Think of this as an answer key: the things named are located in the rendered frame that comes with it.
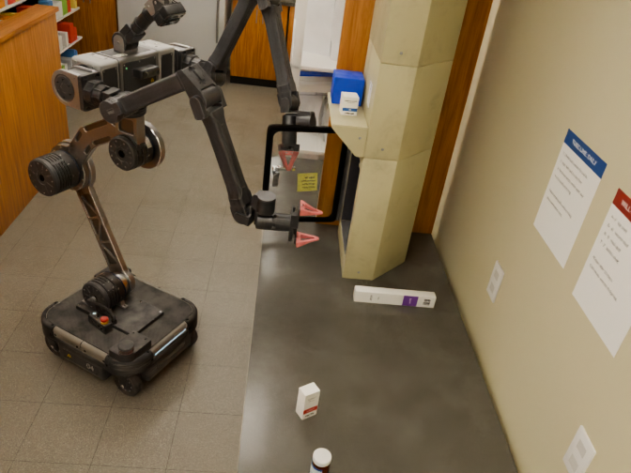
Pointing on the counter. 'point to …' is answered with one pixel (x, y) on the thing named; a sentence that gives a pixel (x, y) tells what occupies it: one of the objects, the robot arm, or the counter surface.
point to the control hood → (349, 128)
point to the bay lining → (350, 188)
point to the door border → (338, 168)
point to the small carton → (348, 103)
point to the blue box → (349, 81)
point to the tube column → (416, 30)
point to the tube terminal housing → (392, 162)
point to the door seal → (339, 172)
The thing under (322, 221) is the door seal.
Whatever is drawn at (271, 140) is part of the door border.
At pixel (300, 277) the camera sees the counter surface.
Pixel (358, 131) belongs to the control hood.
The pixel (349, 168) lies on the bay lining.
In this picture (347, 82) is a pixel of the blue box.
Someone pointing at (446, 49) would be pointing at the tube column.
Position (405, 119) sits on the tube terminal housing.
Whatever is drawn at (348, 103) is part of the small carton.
